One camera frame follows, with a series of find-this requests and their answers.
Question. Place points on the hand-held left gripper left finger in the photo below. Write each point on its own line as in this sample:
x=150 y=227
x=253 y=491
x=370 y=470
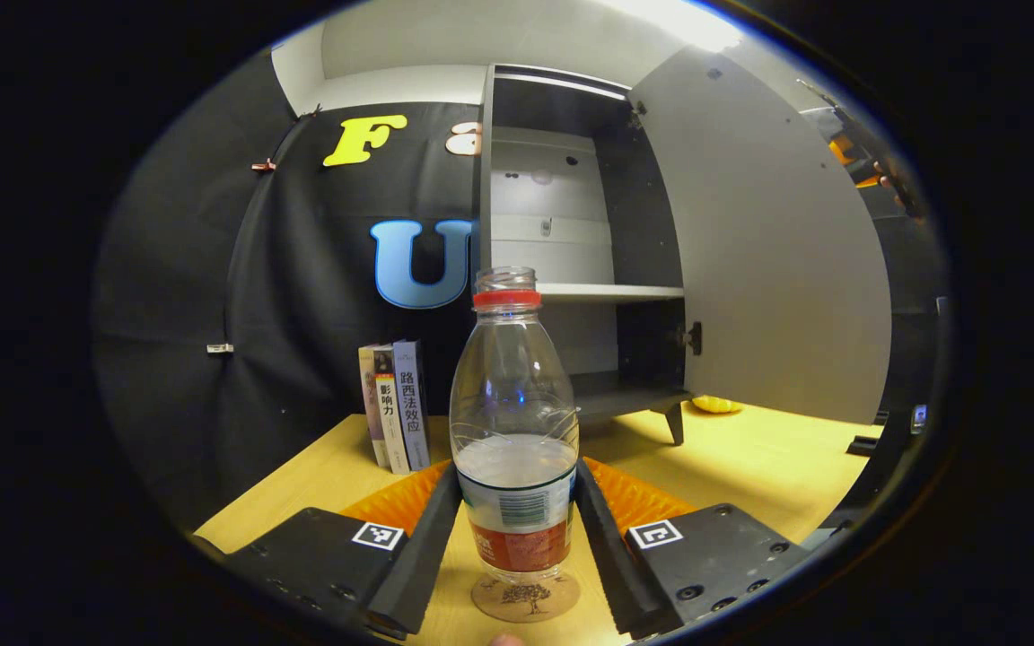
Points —
x=418 y=565

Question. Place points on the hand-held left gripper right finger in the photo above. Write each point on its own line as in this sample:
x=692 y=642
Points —
x=611 y=565

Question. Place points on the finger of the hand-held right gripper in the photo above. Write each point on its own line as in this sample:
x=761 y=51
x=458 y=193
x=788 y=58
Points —
x=845 y=151

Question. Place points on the round cork coaster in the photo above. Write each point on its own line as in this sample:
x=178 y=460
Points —
x=526 y=599

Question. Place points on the beige cabinet door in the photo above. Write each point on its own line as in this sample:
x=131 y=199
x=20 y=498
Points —
x=768 y=269

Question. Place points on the clear plastic bottle red label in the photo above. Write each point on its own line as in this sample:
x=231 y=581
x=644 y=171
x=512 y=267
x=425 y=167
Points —
x=513 y=404

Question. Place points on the grey cabinet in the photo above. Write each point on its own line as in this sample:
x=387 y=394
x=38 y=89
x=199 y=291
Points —
x=643 y=206

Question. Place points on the white book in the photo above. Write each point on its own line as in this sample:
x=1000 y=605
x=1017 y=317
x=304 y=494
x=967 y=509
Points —
x=389 y=422

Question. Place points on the dark blue book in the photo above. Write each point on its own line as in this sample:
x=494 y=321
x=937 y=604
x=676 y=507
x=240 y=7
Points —
x=411 y=404

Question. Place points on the tan book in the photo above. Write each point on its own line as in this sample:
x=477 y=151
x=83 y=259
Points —
x=368 y=395

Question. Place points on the small yellow object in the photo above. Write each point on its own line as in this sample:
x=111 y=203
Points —
x=716 y=405

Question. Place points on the black backdrop cloth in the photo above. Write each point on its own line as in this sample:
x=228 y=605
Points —
x=194 y=314

